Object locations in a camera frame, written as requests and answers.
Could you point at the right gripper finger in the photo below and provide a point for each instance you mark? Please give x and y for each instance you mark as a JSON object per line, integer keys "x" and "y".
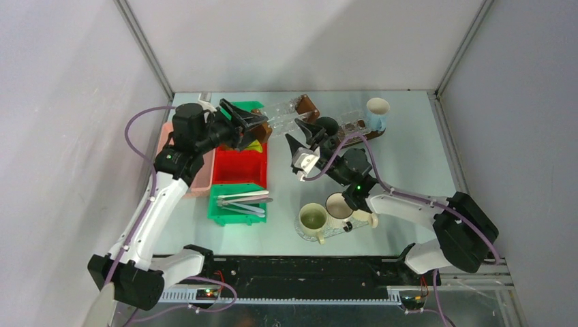
{"x": 296, "y": 148}
{"x": 313, "y": 133}

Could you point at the white toothbrush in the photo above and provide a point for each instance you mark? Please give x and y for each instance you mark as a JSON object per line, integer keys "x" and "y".
{"x": 245, "y": 194}

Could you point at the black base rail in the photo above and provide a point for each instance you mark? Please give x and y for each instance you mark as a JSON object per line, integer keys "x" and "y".
{"x": 300, "y": 278}

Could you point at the green bin at back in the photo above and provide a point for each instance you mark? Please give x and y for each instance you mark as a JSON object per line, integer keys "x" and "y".
{"x": 248, "y": 106}

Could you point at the green bin with toothbrushes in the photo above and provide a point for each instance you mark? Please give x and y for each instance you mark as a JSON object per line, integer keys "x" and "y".
{"x": 223, "y": 217}

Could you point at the white ribbed mug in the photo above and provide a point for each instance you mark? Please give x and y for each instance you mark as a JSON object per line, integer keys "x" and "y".
{"x": 339, "y": 213}

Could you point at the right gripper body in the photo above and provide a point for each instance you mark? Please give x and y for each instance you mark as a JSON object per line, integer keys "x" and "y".
{"x": 325, "y": 152}

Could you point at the green mug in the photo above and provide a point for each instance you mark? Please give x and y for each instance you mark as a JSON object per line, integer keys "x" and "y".
{"x": 312, "y": 221}

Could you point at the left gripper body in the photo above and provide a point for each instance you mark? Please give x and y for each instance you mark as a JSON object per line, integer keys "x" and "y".
{"x": 221, "y": 131}

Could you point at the black mug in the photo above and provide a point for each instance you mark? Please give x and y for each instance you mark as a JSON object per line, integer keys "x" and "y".
{"x": 329, "y": 124}

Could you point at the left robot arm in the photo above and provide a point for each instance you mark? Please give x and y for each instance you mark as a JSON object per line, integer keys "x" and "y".
{"x": 172, "y": 173}

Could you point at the cream mug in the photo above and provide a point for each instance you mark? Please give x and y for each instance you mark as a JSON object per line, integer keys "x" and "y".
{"x": 370, "y": 219}

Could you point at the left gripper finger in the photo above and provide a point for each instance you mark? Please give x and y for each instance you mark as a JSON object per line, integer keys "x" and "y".
{"x": 257, "y": 133}
{"x": 245, "y": 119}

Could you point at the light blue mug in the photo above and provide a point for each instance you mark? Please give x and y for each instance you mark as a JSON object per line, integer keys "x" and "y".
{"x": 377, "y": 109}

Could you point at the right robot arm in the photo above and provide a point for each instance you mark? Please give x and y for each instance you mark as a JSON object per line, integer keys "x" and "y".
{"x": 464, "y": 234}

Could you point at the clear acrylic holder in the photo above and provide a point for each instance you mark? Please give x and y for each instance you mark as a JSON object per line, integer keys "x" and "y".
{"x": 352, "y": 122}

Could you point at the clear textured oval tray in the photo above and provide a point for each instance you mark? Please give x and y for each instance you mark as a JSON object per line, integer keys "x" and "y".
{"x": 327, "y": 231}

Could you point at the clear holder with brown ends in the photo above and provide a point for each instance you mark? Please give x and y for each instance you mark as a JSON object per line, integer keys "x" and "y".
{"x": 281, "y": 116}

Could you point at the red plastic bin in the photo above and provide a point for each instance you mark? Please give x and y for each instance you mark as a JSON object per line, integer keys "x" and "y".
{"x": 233, "y": 167}

